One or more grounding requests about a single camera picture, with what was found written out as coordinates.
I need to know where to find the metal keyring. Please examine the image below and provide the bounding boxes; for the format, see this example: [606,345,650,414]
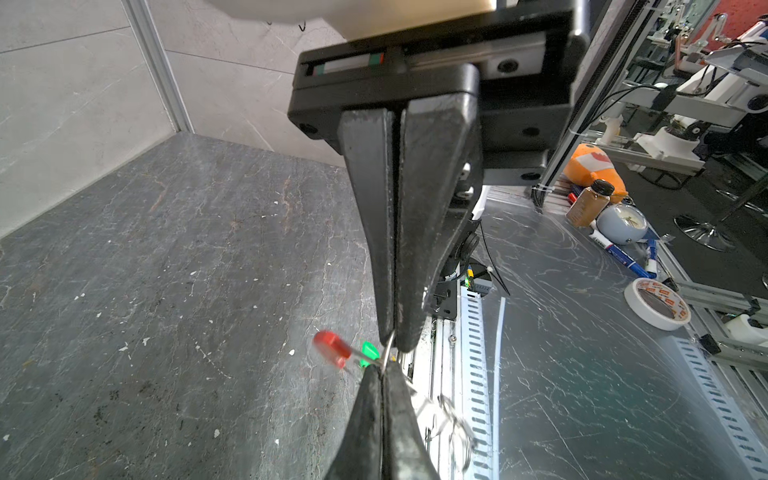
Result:
[404,334,476,479]

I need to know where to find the brown bottle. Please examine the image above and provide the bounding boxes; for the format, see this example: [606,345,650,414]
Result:
[565,179,615,227]

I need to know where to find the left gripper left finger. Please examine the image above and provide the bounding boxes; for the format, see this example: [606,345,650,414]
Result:
[325,366,383,480]

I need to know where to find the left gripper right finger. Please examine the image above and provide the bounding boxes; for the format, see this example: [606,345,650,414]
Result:
[381,362,439,479]

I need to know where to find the white tape roll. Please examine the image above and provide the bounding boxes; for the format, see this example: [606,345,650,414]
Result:
[623,278,691,331]

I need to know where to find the slotted cable duct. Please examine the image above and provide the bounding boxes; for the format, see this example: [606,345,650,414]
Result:
[457,285,496,479]

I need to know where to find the blue marker pen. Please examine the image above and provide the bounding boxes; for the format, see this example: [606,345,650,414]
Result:
[589,227,657,279]

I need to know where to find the green tagged key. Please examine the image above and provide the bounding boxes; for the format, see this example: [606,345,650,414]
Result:
[359,341,381,369]

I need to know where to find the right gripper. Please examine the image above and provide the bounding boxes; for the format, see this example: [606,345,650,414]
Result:
[288,1,590,352]

